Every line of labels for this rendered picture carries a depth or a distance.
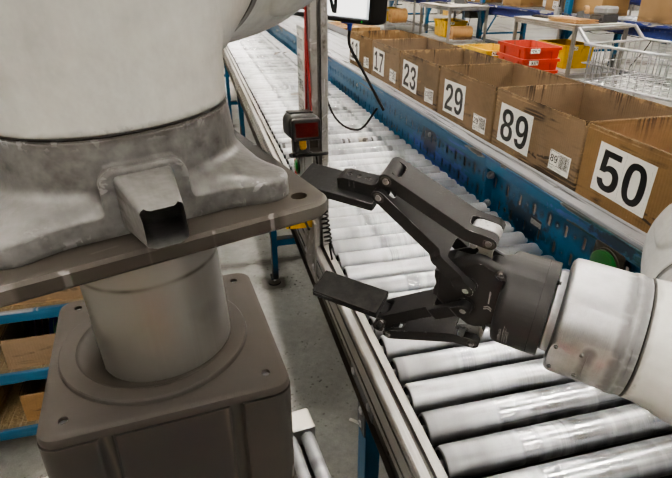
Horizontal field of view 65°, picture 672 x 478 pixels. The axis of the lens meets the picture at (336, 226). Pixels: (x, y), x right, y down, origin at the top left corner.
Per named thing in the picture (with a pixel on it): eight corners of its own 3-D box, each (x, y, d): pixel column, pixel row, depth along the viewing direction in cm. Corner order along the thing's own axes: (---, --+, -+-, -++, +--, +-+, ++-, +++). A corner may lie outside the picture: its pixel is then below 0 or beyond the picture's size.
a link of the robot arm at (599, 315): (607, 419, 39) (525, 387, 41) (623, 326, 45) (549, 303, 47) (647, 348, 33) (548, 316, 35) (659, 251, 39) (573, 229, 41)
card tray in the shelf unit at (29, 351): (7, 370, 149) (-3, 341, 145) (33, 309, 176) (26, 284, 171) (157, 347, 158) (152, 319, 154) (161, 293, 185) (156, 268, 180)
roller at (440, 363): (380, 375, 95) (381, 353, 93) (626, 332, 107) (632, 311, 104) (389, 395, 91) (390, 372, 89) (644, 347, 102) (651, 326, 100)
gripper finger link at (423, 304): (477, 269, 45) (486, 281, 45) (386, 294, 53) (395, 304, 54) (462, 303, 42) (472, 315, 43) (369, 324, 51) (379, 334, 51)
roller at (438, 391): (392, 401, 89) (393, 378, 87) (650, 352, 101) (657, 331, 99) (402, 424, 85) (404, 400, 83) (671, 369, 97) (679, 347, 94)
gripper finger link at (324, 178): (372, 211, 41) (371, 204, 41) (295, 189, 44) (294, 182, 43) (387, 188, 43) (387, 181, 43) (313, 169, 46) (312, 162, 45)
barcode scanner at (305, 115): (292, 167, 107) (289, 115, 104) (283, 157, 118) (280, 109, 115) (324, 165, 109) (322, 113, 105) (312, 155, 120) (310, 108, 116)
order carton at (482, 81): (435, 113, 194) (439, 65, 187) (508, 108, 200) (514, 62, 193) (488, 144, 160) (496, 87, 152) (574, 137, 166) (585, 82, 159)
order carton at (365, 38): (348, 63, 297) (349, 31, 289) (398, 61, 304) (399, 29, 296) (371, 75, 263) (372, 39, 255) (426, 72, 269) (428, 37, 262)
